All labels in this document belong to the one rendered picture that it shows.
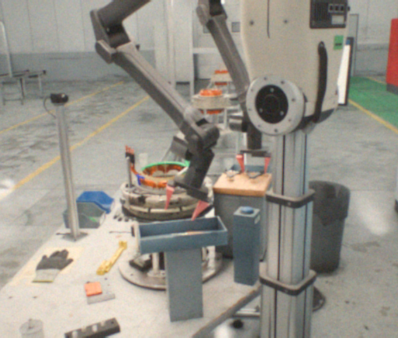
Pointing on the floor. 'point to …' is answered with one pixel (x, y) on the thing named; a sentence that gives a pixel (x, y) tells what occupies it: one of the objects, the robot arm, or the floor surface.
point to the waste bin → (326, 242)
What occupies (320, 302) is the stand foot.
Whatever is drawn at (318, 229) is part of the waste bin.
